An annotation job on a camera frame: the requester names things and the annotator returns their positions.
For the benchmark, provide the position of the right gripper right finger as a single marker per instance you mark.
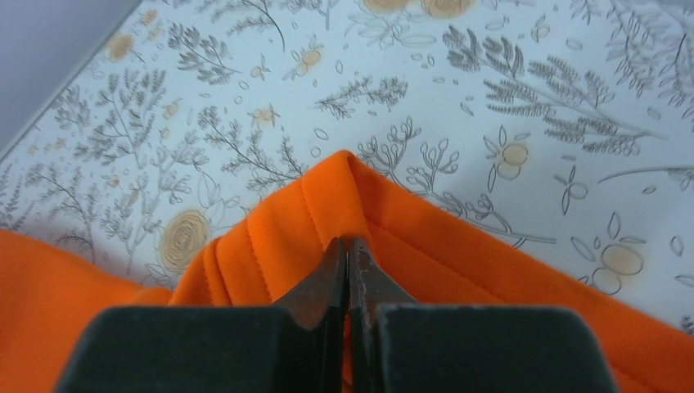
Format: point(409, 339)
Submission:
point(402, 345)

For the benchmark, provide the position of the floral patterned table mat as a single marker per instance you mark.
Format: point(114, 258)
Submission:
point(562, 128)

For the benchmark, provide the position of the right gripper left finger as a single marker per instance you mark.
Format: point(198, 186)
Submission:
point(293, 345)

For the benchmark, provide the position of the orange zip jacket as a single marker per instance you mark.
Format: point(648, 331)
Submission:
point(48, 296)

